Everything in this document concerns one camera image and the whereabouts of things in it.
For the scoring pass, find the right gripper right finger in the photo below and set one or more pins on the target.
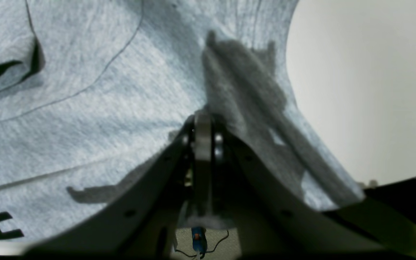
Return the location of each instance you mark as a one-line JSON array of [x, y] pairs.
[[272, 223]]

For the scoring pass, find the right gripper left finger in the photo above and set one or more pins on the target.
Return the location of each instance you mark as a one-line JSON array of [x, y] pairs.
[[140, 224]]

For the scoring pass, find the grey T-shirt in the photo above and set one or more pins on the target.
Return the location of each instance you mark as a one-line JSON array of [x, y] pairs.
[[92, 90]]

